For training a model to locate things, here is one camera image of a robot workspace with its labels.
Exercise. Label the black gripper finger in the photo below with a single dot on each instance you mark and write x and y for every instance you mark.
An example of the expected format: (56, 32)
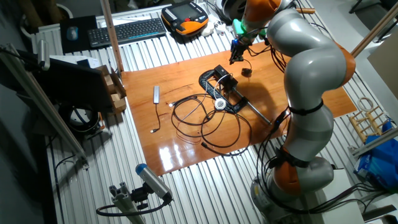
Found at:
(232, 57)
(239, 55)

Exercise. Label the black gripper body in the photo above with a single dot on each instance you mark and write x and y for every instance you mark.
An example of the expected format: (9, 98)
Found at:
(239, 45)

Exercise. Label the black round USB device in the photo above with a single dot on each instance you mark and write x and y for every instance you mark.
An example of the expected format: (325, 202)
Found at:
(246, 72)

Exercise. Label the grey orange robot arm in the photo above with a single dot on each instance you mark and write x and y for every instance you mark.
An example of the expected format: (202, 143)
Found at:
(311, 68)

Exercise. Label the white round USB device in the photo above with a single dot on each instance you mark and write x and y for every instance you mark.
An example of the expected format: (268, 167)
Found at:
(219, 103)

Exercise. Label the slim grey USB hub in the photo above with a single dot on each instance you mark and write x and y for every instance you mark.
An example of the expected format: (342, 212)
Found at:
(156, 95)

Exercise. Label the small white adapter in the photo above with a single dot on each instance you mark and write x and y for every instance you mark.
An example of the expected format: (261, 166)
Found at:
(221, 28)

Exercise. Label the white rounded object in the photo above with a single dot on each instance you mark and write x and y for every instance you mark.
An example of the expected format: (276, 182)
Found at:
(206, 30)

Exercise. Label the black metal C-clamp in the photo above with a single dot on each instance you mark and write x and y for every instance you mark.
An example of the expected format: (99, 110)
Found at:
(203, 82)

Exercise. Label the wooden board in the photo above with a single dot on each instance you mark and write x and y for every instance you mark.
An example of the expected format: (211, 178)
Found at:
(174, 71)

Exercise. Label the orange black teach pendant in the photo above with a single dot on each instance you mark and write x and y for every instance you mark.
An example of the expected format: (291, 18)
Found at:
(183, 14)

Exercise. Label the wooden dowel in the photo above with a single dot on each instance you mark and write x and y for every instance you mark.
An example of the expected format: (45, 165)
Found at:
(308, 11)

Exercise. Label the black keyboard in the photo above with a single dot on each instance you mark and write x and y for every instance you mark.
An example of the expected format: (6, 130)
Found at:
(124, 31)

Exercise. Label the wooden block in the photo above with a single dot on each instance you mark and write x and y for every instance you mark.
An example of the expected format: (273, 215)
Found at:
(118, 103)
(109, 84)

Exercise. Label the wooden rack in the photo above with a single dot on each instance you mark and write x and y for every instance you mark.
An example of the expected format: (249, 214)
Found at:
(362, 124)

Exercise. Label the brown cardboard sheet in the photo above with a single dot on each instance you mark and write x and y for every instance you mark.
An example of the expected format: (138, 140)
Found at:
(385, 68)

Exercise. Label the black office chair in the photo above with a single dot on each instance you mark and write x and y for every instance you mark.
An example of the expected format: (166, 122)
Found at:
(385, 31)

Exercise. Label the black mouse pad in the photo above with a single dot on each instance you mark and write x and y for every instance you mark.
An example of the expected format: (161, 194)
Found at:
(84, 23)

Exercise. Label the black round spool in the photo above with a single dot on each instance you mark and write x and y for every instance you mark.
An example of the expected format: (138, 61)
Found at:
(93, 124)

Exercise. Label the aluminium profile bar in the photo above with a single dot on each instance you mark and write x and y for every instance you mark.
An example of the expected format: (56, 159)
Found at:
(373, 141)
(46, 109)

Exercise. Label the black monitor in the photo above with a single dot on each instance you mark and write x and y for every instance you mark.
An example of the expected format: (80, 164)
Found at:
(74, 84)

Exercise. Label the grey computer mouse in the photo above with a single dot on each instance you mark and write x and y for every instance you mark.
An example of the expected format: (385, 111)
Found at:
(72, 32)

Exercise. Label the blue plastic bag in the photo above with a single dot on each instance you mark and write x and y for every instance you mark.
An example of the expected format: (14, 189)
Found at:
(379, 155)

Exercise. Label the wooden frame post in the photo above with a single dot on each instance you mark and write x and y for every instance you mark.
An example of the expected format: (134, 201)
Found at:
(376, 29)
(112, 37)

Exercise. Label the grey camera with blue cap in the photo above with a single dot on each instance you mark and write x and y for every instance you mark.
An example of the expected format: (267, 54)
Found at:
(152, 180)

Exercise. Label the white pedestal box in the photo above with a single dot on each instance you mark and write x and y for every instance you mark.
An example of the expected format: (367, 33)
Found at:
(348, 174)

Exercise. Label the aluminium extrusion mount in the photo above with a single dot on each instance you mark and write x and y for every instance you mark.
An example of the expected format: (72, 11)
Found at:
(124, 202)

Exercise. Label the silver camera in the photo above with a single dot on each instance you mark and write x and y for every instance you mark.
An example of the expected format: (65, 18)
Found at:
(43, 54)

